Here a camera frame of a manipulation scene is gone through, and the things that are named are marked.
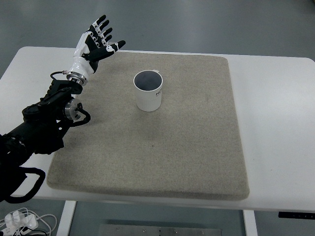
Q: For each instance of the white ribbed cup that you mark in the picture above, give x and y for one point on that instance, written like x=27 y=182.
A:
x=148 y=90

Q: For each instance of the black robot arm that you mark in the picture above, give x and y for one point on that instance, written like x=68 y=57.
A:
x=47 y=121

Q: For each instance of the beige felt mat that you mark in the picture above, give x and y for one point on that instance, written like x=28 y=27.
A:
x=190 y=147

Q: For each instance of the black table control panel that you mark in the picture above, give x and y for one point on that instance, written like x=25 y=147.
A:
x=296 y=215

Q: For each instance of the white table leg frame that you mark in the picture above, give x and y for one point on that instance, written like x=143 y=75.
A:
x=66 y=218

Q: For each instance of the metal base plate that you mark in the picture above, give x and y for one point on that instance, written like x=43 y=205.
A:
x=134 y=230

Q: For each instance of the white power strip with cables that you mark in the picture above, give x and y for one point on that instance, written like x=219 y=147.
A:
x=25 y=222

